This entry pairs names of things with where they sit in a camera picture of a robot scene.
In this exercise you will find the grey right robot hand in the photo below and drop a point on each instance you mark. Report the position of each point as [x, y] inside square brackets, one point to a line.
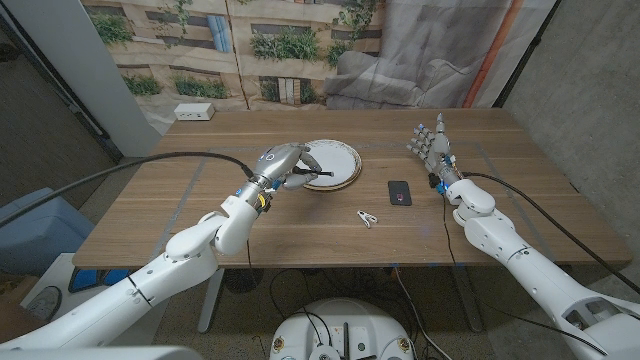
[440, 152]

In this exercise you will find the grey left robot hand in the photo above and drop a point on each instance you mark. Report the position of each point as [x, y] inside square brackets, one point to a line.
[277, 160]

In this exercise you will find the black makeup brush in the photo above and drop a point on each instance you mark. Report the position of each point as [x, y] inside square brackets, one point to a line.
[322, 173]

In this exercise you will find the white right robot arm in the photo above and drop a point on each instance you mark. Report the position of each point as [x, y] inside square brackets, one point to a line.
[525, 270]

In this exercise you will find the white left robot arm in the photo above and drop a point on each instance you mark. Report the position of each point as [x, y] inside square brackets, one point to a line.
[150, 285]

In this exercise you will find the black card holder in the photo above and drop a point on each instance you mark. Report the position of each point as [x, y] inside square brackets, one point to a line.
[400, 192]

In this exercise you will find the white plate with gold rim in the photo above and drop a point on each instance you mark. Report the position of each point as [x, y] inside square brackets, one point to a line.
[340, 157]

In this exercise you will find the white clothespin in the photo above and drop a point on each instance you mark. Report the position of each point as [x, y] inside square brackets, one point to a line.
[366, 217]

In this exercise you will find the printed backdrop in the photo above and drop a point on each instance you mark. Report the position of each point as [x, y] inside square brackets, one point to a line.
[300, 75]

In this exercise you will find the white power strip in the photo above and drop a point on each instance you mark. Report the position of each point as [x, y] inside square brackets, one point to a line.
[194, 111]

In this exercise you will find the black round floor base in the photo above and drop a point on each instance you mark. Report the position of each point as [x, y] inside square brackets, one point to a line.
[243, 280]

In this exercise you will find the black backdrop stand pole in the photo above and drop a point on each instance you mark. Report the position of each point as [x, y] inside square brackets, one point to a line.
[527, 55]

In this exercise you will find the grey table leg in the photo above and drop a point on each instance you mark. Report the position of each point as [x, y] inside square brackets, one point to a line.
[470, 305]

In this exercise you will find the white table leg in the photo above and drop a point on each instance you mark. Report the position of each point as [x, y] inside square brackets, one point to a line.
[210, 310]

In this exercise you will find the white robot torso base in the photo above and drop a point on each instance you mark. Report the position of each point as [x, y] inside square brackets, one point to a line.
[370, 320]

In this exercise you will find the blue black floor pad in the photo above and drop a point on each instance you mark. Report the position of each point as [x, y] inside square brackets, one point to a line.
[100, 280]

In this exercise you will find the white floor platform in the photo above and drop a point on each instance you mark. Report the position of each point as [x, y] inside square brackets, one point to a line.
[75, 305]

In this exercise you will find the blue storage bin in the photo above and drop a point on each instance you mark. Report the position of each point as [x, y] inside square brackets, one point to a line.
[35, 230]

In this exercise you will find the white robot chest cover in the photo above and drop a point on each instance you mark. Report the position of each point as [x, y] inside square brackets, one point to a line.
[100, 354]

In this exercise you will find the person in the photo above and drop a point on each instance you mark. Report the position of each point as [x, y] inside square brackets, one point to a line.
[12, 320]

